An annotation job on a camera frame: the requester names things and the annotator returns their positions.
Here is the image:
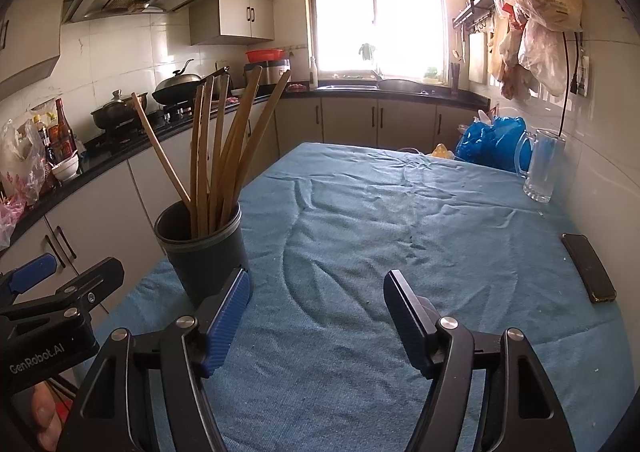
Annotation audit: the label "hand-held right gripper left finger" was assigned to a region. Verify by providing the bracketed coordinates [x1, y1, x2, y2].
[70, 268, 251, 452]

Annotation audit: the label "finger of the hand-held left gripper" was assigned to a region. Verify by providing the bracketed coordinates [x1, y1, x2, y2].
[0, 253, 58, 306]
[0, 257, 125, 329]

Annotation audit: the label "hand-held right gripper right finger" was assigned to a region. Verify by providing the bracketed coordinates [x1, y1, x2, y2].
[383, 269, 572, 452]

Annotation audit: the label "dark grey utensil holder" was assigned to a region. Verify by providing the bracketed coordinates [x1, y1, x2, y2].
[153, 199, 251, 311]

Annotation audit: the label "bunch of wooden chopsticks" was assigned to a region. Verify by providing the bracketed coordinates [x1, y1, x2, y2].
[131, 65, 292, 239]

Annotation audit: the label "person's left hand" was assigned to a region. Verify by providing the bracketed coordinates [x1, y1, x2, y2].
[30, 379, 67, 452]

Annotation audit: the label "pink plastic bag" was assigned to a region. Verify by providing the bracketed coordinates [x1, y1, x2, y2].
[0, 199, 28, 249]

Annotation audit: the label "blue table cloth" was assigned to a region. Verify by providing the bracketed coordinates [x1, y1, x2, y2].
[74, 141, 637, 452]

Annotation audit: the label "white bowl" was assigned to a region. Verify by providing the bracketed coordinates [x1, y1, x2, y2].
[51, 155, 82, 182]

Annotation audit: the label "small condiment bottle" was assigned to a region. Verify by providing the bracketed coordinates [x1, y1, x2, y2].
[30, 115, 55, 168]

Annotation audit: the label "dark sauce bottle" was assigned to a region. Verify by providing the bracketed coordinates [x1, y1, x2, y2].
[52, 98, 77, 160]

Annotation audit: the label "black gas stove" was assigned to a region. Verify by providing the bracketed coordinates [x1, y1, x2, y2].
[97, 102, 198, 145]

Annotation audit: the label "dark cooking pot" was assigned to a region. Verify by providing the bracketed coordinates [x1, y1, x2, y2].
[90, 89, 150, 131]

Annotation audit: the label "black smartphone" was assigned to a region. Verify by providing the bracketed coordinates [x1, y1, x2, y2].
[560, 232, 618, 304]

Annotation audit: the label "blue plastic bag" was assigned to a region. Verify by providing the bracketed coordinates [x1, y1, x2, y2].
[454, 115, 532, 174]

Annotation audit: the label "black wok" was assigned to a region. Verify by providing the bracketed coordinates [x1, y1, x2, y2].
[151, 74, 232, 106]

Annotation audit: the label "clear glass beer mug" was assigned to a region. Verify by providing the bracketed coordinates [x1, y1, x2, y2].
[515, 128, 568, 204]

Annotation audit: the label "white kitchen base cabinets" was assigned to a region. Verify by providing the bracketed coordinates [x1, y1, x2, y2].
[0, 93, 493, 363]

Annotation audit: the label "steel wok lid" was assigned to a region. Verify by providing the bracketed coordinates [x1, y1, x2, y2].
[156, 58, 203, 89]

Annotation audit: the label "black kitchen countertop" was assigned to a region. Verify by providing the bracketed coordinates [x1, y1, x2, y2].
[0, 82, 496, 253]

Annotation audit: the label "steel kitchen sink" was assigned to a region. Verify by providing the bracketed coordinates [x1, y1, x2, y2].
[316, 82, 381, 92]

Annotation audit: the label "silver rice cooker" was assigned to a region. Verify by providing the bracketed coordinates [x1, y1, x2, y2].
[243, 59, 292, 89]

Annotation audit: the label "red plastic basin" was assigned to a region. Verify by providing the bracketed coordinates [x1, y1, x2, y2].
[244, 49, 287, 64]

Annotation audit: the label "white cutting board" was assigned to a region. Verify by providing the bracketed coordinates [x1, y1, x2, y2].
[467, 31, 489, 86]

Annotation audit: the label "clear hanging plastic bag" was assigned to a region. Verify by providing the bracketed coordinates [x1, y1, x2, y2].
[487, 2, 526, 100]
[516, 17, 568, 98]

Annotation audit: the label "kitchen window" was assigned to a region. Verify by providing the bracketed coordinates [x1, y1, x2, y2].
[302, 0, 449, 89]

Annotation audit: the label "white wall cabinet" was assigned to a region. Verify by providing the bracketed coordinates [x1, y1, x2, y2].
[189, 0, 277, 46]
[0, 0, 69, 102]

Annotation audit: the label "black power cable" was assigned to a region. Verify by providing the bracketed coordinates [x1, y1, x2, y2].
[556, 30, 572, 139]

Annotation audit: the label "white wall socket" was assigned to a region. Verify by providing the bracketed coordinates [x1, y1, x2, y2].
[569, 54, 594, 99]

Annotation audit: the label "black wall rack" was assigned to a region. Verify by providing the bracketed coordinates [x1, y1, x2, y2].
[451, 1, 497, 32]

